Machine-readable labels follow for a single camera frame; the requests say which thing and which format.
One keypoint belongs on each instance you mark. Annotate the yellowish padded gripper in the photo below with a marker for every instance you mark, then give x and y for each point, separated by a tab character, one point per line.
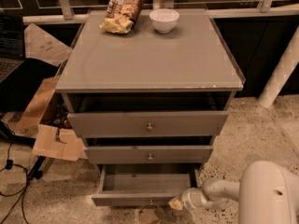
189	198

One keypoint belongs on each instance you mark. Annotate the grey bottom drawer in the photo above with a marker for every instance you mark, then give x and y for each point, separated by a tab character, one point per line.
144	184

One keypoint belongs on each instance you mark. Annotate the grey drawer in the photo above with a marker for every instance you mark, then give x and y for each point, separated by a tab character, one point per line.
144	184
147	124
148	154

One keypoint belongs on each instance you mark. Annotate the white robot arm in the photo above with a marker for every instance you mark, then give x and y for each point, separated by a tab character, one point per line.
266	194

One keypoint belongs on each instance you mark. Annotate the grey middle drawer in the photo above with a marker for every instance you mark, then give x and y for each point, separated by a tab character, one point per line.
148	154

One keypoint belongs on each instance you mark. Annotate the grey top drawer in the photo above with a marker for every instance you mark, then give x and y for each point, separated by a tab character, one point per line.
147	124

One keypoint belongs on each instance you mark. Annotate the grey three-drawer cabinet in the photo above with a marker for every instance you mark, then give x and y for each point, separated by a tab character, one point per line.
188	69

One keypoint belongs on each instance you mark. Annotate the open cardboard box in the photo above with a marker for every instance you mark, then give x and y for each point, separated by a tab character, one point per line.
45	113

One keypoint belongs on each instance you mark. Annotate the white diagonal pole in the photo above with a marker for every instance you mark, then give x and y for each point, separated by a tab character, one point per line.
286	65

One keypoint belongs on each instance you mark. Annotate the white ceramic bowl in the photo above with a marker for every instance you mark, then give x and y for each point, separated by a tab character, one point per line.
164	20

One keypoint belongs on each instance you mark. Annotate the brown chip bag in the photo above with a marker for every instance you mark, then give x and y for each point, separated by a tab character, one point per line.
121	16

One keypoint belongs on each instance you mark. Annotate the black laptop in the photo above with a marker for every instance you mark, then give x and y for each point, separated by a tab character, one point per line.
12	50

